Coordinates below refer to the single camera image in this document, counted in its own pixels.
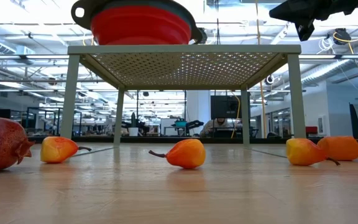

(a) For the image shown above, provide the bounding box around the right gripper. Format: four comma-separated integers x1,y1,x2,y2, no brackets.
268,0,354,42

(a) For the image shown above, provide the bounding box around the orange mandarin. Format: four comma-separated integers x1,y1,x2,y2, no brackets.
317,135,358,162

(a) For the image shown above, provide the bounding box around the red collapsible bowl grey rim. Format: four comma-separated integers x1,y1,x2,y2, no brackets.
71,0,204,46

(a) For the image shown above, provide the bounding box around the yellow orange toy pear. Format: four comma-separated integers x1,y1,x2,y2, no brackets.
40,136,93,164
285,138,341,166
148,138,207,170

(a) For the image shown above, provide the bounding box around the black monitor panel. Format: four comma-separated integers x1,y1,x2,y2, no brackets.
210,95,251,119

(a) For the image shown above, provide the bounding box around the pale green perforated metal shelf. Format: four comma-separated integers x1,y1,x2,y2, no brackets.
60,44,306,149

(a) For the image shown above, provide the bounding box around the person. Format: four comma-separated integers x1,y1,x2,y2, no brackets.
199,117,244,138

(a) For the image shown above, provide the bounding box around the white panel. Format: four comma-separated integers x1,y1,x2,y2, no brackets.
160,118,180,136

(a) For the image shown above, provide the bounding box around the black hanging cable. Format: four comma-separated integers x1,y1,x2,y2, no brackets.
215,0,220,45

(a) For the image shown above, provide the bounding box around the thin yellow hanging cable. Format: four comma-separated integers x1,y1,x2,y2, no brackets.
231,91,241,139

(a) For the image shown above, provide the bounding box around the black workstation frame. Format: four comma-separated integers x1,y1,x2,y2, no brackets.
25,107,83,137

